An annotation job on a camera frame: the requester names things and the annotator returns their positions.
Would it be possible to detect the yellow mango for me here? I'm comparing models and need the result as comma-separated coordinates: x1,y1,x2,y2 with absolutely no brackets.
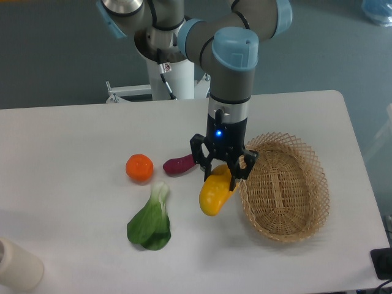
199,164,237,216

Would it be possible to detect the green bok choy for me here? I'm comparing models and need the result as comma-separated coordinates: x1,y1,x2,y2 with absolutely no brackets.
127,181,171,251

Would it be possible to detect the blue plastic bag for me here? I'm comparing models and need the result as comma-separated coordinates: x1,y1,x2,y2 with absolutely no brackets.
361,0,391,27

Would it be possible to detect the white metal base frame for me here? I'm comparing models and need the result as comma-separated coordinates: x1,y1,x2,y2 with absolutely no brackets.
105,73,211,104

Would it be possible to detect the woven bamboo basket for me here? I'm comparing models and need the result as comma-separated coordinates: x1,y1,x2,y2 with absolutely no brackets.
238,132,330,243

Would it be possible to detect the purple sweet potato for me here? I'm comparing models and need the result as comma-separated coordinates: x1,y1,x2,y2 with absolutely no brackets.
163,154,195,176

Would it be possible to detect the cream cylinder container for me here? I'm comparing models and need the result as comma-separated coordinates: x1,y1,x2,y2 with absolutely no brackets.
1,237,44,292

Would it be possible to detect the black device at edge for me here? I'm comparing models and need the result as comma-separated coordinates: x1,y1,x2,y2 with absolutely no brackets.
370,247,391,280

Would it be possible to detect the orange tangerine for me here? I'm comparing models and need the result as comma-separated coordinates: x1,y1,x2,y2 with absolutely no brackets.
125,154,154,182

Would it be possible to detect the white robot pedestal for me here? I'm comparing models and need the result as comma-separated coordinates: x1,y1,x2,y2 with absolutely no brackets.
134,29,196,101

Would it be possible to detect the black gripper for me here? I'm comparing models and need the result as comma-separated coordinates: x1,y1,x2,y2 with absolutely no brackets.
190,115,259,190

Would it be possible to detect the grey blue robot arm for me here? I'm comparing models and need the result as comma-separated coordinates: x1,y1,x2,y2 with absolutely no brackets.
97,1,293,187

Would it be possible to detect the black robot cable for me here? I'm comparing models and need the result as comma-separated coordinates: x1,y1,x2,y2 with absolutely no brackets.
156,48,178,100

